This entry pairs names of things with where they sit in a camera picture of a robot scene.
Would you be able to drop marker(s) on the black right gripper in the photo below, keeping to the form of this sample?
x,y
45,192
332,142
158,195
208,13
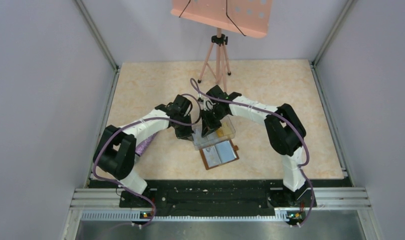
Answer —
x,y
208,126

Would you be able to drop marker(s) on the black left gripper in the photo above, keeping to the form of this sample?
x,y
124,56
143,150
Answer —
x,y
186,134

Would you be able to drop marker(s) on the clear plastic card box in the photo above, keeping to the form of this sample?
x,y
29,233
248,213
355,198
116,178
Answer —
x,y
213,138

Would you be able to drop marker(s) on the silver vip card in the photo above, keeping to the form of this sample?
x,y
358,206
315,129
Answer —
x,y
211,156
198,139

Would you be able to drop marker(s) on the brown leather card holder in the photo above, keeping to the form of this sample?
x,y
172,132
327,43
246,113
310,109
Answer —
x,y
227,150

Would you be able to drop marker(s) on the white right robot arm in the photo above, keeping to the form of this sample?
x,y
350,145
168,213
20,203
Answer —
x,y
284,129

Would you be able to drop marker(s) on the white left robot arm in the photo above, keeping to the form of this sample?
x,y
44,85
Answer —
x,y
116,150

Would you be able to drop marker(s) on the purple glitter microphone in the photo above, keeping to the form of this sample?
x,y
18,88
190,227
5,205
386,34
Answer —
x,y
142,147

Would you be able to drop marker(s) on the pink music stand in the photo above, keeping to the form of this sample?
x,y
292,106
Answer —
x,y
250,18

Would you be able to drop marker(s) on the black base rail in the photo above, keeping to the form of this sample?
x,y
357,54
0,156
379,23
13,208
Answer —
x,y
219,198

